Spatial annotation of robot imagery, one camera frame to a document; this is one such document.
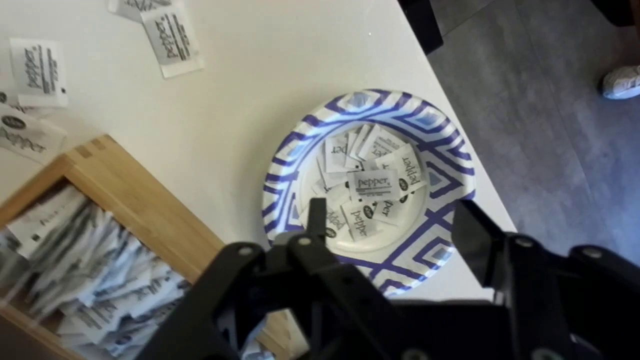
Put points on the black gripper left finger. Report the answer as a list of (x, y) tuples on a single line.
[(280, 301)]

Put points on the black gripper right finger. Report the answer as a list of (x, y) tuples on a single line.
[(560, 306)]

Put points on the blue white patterned paper plate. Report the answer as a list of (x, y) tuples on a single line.
[(427, 118)]

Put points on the wooden sachet box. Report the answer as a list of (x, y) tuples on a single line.
[(147, 206)]

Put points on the white sneaker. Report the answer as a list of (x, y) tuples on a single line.
[(623, 83)]

